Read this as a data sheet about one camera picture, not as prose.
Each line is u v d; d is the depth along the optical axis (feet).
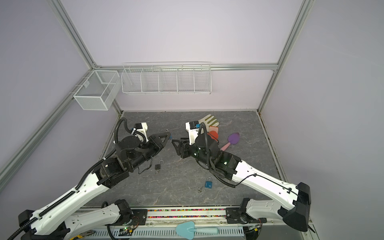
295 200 1.29
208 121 3.79
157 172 2.91
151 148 1.84
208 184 2.71
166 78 3.23
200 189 2.71
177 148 1.93
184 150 1.81
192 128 1.84
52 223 1.29
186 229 2.29
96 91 3.18
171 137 2.10
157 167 2.99
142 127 1.93
